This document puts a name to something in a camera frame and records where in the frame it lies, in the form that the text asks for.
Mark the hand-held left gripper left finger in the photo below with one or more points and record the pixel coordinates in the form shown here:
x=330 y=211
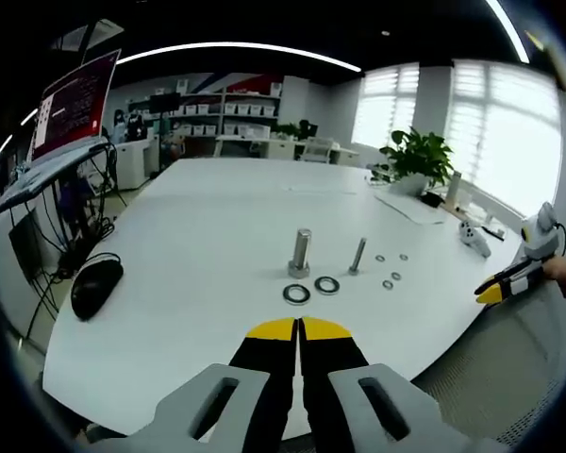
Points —
x=245 y=391

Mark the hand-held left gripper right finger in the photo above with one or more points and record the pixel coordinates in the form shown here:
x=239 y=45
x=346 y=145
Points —
x=354 y=396

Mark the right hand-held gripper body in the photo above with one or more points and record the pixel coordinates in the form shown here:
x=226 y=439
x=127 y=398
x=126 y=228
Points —
x=541 y=236

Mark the large steel washer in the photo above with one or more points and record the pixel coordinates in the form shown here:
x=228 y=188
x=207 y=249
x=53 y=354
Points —
x=296 y=293
x=327 y=284

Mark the slim threaded stud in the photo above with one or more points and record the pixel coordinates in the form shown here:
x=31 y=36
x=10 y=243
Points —
x=358 y=258

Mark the large threaded stud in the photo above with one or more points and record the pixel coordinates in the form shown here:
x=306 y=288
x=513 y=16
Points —
x=301 y=257

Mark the white game controller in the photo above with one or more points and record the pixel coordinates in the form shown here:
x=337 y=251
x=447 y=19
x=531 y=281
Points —
x=474 y=237

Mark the white bottle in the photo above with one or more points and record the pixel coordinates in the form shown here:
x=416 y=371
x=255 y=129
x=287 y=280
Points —
x=454 y=189

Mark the potted green plant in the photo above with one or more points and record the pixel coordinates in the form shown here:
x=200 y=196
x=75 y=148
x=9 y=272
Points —
x=420 y=158

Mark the black computer mouse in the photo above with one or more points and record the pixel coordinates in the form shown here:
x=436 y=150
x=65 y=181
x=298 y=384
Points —
x=95 y=288

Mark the white office chair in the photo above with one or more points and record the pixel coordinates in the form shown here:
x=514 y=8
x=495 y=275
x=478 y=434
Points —
x=317 y=148

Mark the white storage shelf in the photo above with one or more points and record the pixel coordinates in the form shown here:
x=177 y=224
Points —
x=231 y=115

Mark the open laptop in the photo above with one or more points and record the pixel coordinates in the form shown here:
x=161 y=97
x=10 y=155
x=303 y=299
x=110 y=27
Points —
x=71 y=118

